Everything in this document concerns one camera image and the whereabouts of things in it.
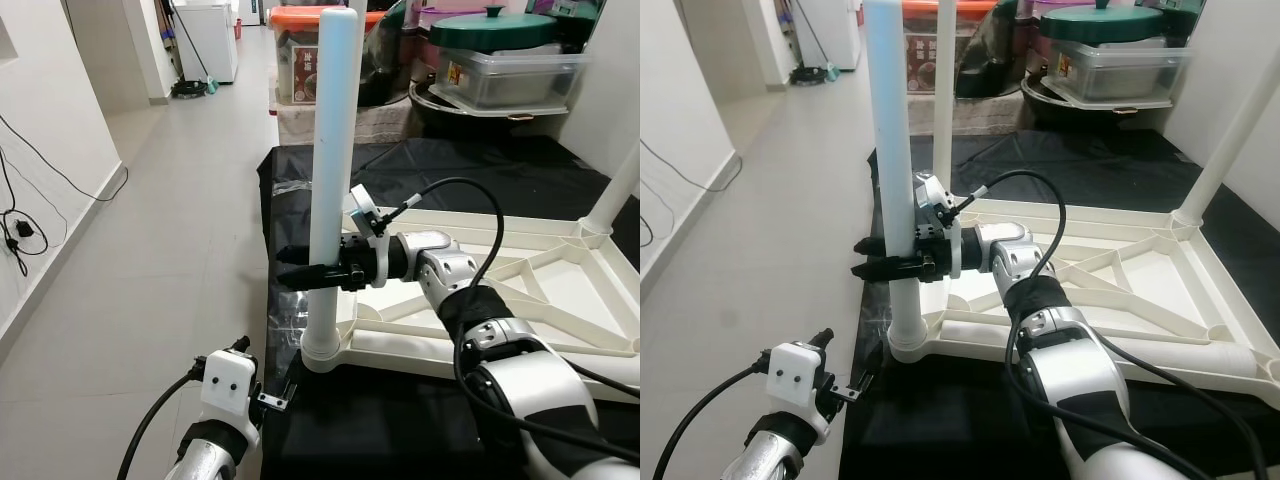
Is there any beige cloth covered bench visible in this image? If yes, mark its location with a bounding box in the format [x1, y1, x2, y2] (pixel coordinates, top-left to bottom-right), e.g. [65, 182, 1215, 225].
[275, 100, 422, 147]
[905, 90, 1032, 137]

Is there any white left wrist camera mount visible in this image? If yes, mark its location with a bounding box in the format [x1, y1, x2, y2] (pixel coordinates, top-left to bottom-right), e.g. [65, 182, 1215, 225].
[765, 342, 834, 427]
[198, 348, 264, 434]

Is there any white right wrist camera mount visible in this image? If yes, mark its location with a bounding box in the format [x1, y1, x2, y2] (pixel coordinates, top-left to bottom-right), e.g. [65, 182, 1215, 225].
[345, 183, 397, 292]
[915, 173, 967, 282]

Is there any black table cloth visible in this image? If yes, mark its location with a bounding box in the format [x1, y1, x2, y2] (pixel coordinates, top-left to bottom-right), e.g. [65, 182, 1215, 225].
[840, 128, 1280, 480]
[258, 135, 640, 480]

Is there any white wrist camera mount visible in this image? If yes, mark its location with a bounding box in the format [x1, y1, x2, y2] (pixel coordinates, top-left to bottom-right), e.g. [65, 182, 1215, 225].
[765, 342, 834, 427]
[915, 173, 967, 282]
[198, 348, 264, 434]
[345, 183, 397, 292]

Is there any long thin wall cable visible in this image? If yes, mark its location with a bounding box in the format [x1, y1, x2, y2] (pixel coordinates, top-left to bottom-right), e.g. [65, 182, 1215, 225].
[0, 115, 129, 203]
[640, 140, 744, 194]

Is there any clear plastic storage container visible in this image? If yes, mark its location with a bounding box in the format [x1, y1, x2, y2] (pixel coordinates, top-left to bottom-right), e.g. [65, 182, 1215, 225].
[435, 48, 592, 112]
[1045, 40, 1197, 107]

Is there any black round wok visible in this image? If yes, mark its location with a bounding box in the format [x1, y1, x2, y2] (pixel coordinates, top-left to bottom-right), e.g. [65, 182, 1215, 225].
[410, 80, 587, 137]
[1020, 75, 1192, 130]

